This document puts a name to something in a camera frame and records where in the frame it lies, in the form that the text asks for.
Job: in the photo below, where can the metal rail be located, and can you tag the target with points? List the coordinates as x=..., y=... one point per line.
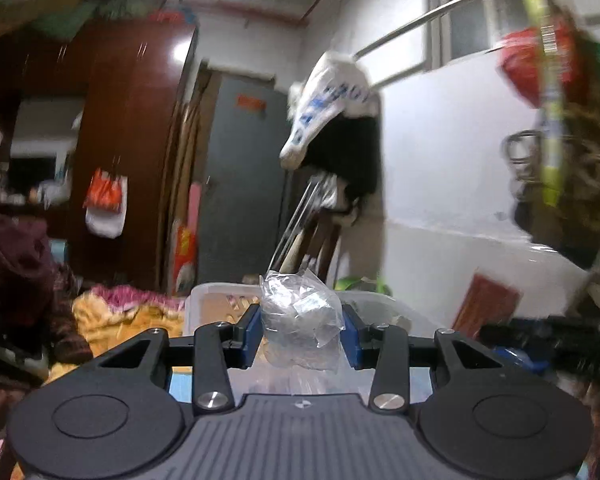
x=420, y=22

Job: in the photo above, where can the blue cloth bag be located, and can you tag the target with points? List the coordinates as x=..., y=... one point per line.
x=522, y=360

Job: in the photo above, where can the black coat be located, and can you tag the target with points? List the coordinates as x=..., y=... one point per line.
x=350, y=160

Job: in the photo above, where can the white plastic slotted basket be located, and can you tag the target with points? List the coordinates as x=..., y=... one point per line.
x=206, y=310

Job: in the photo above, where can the grey door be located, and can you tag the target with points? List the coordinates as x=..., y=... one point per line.
x=245, y=185

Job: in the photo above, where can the dark maroon clothing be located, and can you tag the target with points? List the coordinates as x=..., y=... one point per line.
x=15, y=260

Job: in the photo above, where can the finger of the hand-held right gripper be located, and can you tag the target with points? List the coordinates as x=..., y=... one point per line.
x=540, y=337

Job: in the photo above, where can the white hat with blue letters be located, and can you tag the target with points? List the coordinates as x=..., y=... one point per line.
x=330, y=95

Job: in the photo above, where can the red card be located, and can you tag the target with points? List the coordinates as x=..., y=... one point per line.
x=487, y=305

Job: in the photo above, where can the red hanging bag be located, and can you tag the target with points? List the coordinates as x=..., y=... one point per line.
x=525, y=67

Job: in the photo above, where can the white and black garment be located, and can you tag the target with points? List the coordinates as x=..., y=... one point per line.
x=337, y=200

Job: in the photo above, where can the window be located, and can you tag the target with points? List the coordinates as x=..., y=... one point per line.
x=475, y=15

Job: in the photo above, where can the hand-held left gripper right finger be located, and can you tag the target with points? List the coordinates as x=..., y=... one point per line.
x=352, y=337

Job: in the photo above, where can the red and white plastic bag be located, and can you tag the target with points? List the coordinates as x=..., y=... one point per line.
x=105, y=205

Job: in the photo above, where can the brown wooden wardrobe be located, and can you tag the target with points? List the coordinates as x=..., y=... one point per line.
x=125, y=160

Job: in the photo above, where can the red printed poster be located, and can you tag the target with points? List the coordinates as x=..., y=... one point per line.
x=185, y=260

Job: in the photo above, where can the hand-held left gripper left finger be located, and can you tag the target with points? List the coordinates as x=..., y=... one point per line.
x=253, y=336

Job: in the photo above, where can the metal tube frame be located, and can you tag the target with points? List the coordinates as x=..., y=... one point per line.
x=300, y=215

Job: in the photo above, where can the yellow and pink blanket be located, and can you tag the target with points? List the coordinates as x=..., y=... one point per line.
x=125, y=315

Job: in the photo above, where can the dark hanging bag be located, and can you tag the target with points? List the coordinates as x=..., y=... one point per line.
x=580, y=230

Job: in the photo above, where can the clear plastic bag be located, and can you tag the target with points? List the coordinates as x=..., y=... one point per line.
x=300, y=320

